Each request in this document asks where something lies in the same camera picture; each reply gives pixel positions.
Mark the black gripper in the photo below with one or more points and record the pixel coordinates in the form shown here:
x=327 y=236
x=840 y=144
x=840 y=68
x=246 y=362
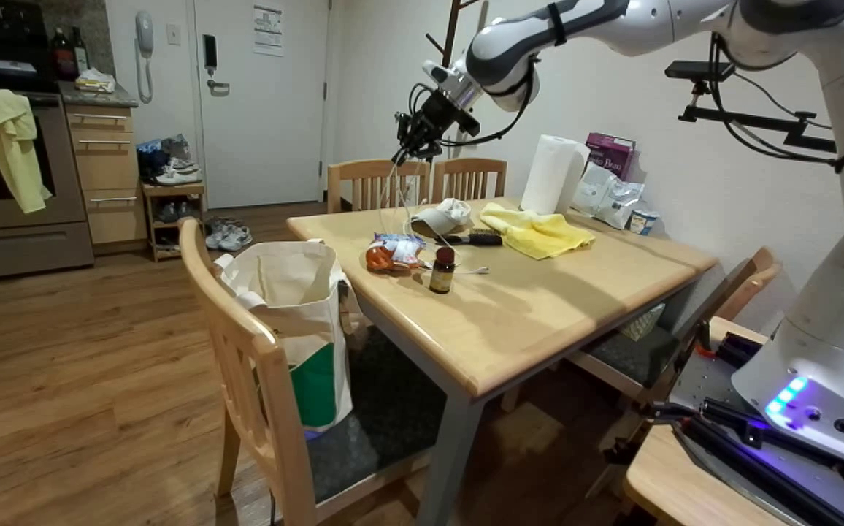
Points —
x=433 y=110

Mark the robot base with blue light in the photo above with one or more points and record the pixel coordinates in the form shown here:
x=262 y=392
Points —
x=712 y=461

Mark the white tote bag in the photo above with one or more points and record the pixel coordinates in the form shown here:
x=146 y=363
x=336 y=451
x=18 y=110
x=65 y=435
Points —
x=294 y=290

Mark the wooden chair with bag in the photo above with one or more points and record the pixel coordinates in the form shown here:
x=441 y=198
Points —
x=311 y=478

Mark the wooden chair near robot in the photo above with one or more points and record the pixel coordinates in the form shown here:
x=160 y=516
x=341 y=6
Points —
x=647 y=367

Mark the white rolled towel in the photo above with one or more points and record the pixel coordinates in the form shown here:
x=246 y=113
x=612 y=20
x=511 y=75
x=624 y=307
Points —
x=441 y=218

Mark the blue tissue packet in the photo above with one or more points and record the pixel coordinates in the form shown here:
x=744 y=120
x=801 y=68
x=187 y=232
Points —
x=398 y=242

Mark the black hairbrush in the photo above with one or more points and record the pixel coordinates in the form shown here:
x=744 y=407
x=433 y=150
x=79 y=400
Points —
x=475 y=239

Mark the orange snack packet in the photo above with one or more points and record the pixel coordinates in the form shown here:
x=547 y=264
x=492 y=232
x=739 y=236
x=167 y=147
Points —
x=380 y=261

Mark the small brown glass bottle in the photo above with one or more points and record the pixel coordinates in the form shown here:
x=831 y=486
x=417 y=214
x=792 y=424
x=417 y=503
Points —
x=441 y=271

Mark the white paper towel roll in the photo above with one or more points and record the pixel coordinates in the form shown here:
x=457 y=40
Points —
x=554 y=175

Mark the yellow patterned cloth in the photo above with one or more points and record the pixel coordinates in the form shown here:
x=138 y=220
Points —
x=538 y=239

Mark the wooden coat rack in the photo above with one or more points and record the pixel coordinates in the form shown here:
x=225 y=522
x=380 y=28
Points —
x=449 y=42

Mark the white door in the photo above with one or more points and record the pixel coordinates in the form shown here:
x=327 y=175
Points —
x=262 y=84

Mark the white sneakers on floor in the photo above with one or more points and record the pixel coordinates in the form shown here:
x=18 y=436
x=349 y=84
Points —
x=225 y=236

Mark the pink box on table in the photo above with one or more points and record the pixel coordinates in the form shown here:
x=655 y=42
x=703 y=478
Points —
x=612 y=154

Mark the small wooden shoe shelf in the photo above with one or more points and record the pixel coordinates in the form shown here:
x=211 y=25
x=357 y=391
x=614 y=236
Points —
x=164 y=210

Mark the wooden drawer cabinet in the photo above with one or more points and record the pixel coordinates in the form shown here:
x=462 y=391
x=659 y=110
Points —
x=104 y=144

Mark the yellow hanging towel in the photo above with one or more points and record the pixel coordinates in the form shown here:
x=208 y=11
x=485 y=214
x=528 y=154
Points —
x=18 y=160

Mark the stainless steel oven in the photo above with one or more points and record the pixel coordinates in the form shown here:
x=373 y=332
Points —
x=60 y=236

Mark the white wall phone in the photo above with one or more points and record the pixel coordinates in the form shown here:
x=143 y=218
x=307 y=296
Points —
x=143 y=52

